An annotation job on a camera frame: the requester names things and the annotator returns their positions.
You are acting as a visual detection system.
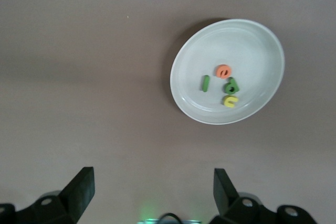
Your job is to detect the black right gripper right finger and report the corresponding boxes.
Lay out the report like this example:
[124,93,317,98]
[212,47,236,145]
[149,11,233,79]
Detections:
[209,168,318,224]

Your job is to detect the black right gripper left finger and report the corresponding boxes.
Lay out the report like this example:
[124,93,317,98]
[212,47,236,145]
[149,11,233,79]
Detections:
[0,166,96,224]

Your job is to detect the yellow foam letter u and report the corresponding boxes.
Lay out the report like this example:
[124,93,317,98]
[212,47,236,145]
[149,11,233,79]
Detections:
[222,95,239,109]

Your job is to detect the green foam letter p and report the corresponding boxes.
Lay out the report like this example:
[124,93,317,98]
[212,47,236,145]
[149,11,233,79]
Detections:
[223,77,240,95]

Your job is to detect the green foam letter l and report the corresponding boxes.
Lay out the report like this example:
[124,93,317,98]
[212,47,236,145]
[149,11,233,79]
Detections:
[201,74,210,93]

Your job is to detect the orange foam letter e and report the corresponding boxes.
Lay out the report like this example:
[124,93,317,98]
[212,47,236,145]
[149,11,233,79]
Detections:
[216,64,233,80]

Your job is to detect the brown table cover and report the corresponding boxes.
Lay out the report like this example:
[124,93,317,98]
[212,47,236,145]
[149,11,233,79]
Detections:
[0,0,336,224]

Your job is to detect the beige round plate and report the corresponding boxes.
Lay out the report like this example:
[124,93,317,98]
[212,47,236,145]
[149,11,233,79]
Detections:
[170,18,286,125]

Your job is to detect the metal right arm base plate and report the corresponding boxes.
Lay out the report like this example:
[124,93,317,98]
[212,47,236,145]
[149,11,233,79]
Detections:
[138,218,203,224]

